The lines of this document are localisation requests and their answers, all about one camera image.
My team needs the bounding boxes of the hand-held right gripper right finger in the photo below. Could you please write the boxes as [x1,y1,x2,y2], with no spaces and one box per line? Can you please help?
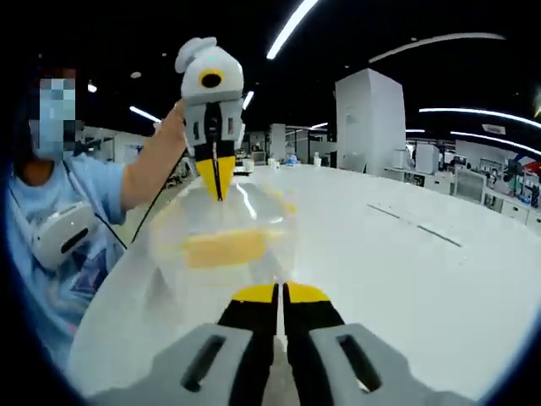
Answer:
[282,282,474,406]

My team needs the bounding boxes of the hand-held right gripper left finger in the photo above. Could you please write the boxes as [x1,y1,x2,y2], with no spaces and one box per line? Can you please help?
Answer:
[90,283,280,406]

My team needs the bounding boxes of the clear plastic storage box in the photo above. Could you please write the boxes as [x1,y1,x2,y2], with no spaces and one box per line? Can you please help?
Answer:
[142,179,306,294]

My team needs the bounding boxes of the person's left hand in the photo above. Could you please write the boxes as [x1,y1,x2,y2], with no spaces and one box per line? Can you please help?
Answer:
[158,101,189,149]

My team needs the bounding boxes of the narrow white pillar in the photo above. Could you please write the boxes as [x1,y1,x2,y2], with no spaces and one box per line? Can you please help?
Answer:
[270,123,287,162]

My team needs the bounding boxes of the white ceiling light strip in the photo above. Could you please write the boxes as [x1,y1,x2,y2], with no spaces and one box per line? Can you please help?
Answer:
[450,130,541,156]
[265,0,320,60]
[128,105,162,124]
[418,107,541,130]

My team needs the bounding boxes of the person's torso in blue shirt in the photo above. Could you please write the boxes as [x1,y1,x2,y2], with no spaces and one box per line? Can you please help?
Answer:
[7,156,130,367]

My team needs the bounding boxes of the large white pillar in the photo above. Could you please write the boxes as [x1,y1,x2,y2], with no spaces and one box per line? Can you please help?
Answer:
[336,67,407,175]

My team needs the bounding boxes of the white chest-worn device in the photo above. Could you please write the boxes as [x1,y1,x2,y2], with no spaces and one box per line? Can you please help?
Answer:
[30,201,97,268]

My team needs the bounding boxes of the person's head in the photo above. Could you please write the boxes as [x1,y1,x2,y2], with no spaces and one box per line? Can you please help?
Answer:
[11,113,58,189]

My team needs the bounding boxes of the grey desk partition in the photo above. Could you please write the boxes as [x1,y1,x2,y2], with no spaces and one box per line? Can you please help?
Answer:
[454,167,487,199]

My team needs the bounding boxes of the white low cabinet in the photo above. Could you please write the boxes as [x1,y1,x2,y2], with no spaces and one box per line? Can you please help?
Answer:
[481,192,541,228]

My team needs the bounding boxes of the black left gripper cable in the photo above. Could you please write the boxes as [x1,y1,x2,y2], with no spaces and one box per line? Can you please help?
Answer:
[129,120,189,246]

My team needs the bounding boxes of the black device cable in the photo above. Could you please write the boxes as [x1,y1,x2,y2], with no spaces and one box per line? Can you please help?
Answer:
[93,211,128,250]

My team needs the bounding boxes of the white device strap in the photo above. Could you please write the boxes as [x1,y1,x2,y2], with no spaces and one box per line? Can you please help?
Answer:
[8,160,88,255]

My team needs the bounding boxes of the long white ceiling rail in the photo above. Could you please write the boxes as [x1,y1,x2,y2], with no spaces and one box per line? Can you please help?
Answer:
[369,32,506,64]

